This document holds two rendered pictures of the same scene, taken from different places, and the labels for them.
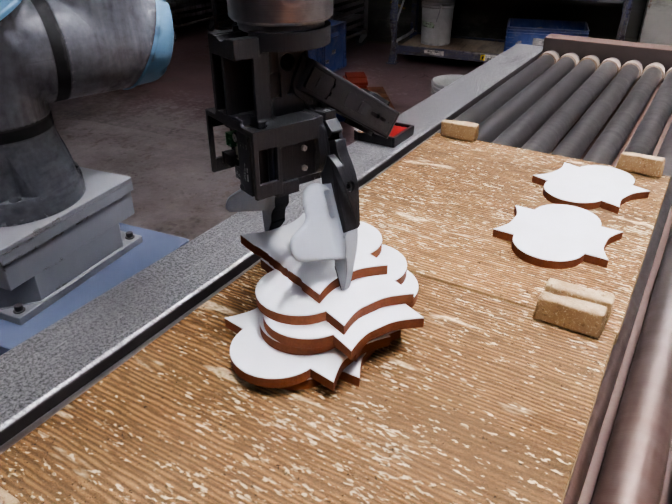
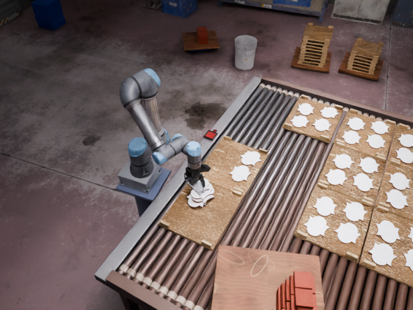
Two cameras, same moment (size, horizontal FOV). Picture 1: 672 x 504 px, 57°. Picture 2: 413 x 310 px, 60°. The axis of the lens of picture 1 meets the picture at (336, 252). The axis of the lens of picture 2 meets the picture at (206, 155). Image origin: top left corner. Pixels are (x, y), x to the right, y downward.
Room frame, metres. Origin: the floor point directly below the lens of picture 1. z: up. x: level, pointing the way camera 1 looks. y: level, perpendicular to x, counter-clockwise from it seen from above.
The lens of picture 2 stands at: (-0.90, 0.03, 2.66)
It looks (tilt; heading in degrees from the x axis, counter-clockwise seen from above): 46 degrees down; 358
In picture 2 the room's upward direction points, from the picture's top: straight up
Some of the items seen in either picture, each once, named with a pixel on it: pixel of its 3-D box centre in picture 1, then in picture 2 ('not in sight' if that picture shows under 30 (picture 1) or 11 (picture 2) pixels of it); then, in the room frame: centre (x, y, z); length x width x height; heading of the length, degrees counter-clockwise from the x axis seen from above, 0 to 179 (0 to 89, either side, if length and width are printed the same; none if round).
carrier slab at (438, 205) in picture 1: (500, 208); (232, 165); (0.70, -0.21, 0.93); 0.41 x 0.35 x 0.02; 149
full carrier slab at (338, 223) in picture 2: not in sight; (335, 219); (0.24, -0.75, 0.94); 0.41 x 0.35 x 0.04; 148
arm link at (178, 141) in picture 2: not in sight; (179, 144); (0.53, 0.12, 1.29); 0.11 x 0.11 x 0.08; 40
